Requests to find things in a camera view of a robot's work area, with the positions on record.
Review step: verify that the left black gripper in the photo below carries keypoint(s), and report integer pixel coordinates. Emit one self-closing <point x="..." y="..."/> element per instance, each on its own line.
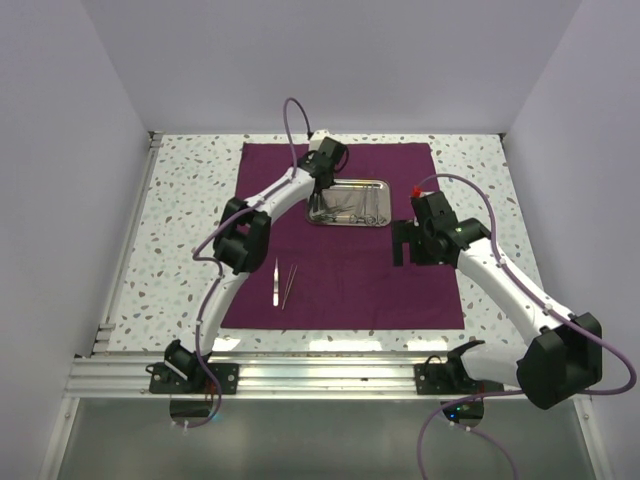
<point x="308" y="157"/>

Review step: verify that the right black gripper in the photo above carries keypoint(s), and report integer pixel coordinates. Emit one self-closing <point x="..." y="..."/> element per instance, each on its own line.
<point x="406" y="231"/>

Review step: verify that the purple surgical cloth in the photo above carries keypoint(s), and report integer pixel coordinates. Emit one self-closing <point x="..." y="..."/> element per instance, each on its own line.
<point x="345" y="278"/>

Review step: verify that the wide steel tweezers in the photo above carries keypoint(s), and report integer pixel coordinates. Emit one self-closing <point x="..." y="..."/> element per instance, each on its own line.
<point x="276" y="284"/>

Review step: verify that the thin steel tweezers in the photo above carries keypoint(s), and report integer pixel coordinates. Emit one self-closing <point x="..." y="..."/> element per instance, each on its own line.
<point x="288" y="285"/>

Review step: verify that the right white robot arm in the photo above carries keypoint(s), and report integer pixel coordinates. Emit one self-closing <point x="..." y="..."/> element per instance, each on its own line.
<point x="560" y="355"/>

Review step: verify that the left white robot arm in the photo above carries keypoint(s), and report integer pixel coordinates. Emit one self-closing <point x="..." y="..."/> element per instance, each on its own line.
<point x="239" y="246"/>

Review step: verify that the steel instrument tray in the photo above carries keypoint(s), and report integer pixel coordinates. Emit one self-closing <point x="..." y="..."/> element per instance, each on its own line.
<point x="351" y="187"/>

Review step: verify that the steel scissors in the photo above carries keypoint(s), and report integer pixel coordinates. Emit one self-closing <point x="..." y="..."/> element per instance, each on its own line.
<point x="373" y="211"/>

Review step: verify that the steel forceps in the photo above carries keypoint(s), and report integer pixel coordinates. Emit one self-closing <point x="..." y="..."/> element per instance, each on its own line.
<point x="358" y="214"/>

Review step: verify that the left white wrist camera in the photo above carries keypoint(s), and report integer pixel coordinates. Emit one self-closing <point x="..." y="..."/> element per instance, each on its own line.
<point x="316" y="139"/>

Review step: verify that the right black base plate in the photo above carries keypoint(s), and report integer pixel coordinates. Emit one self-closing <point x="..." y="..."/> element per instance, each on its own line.
<point x="437" y="377"/>

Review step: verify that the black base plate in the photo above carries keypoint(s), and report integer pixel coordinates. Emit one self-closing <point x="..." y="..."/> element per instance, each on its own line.
<point x="166" y="381"/>
<point x="437" y="377"/>

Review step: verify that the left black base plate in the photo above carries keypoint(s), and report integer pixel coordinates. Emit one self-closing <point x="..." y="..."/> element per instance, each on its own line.
<point x="166" y="381"/>

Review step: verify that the aluminium mounting rail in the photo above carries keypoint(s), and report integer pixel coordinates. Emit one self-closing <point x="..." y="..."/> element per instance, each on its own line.
<point x="306" y="376"/>

